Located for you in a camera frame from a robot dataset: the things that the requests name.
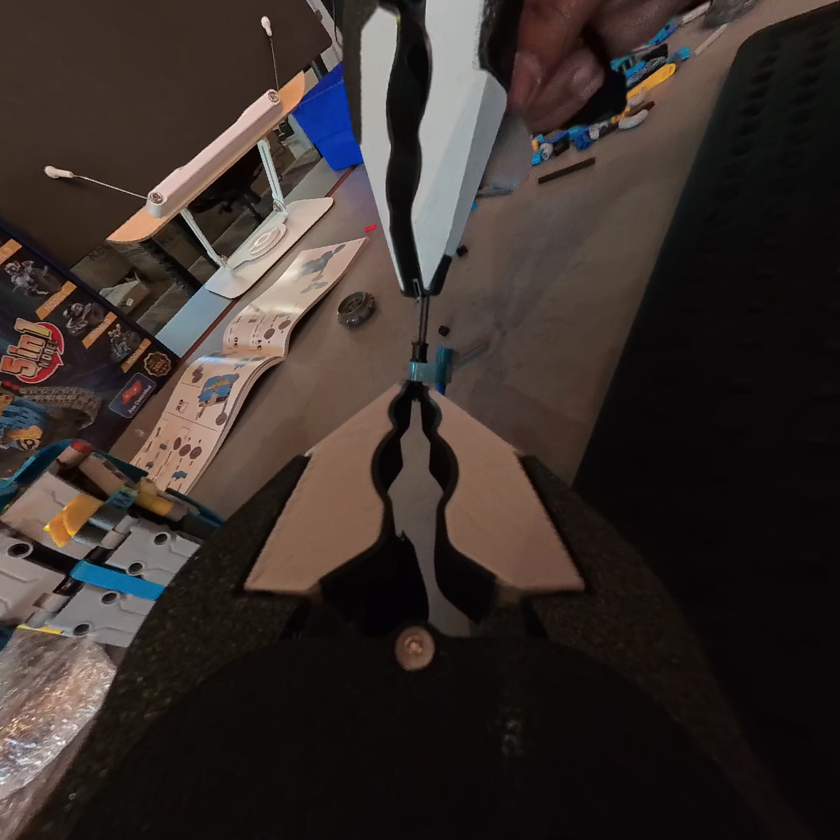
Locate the open instruction booklet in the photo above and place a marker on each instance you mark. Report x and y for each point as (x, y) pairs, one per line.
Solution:
(262, 341)

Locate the blue toy brick beam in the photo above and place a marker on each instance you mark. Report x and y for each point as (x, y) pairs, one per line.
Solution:
(430, 371)

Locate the blue storage bin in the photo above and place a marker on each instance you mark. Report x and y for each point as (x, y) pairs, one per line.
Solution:
(328, 124)

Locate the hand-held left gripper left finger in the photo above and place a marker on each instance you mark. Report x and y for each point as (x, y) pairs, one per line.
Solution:
(315, 525)

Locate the blue grey toy brick robot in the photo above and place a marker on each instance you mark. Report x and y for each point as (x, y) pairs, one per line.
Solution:
(98, 558)

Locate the white laptop stand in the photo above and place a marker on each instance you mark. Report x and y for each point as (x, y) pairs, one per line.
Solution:
(216, 157)

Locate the toy robot kit box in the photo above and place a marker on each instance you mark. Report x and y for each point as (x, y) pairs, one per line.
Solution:
(65, 328)

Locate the dark divider panel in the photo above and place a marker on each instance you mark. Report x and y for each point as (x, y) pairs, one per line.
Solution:
(131, 85)

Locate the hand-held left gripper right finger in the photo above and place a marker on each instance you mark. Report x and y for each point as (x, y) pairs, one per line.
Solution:
(505, 525)

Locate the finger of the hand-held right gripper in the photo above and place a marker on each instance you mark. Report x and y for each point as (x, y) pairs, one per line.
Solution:
(374, 98)
(459, 131)

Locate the black toy axle rod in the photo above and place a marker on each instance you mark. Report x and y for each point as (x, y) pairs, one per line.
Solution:
(568, 170)

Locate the pile of toy brick pieces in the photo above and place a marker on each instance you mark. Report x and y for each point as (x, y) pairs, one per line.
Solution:
(571, 138)

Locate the grey desk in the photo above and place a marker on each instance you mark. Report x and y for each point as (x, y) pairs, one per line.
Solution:
(558, 295)

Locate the grey toy gear wheel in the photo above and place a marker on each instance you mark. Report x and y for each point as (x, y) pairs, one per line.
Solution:
(355, 308)

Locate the person's right hand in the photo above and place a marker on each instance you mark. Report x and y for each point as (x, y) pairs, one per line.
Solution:
(564, 59)

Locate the crumpled bubble wrap bag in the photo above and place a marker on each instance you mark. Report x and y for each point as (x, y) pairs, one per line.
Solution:
(39, 722)

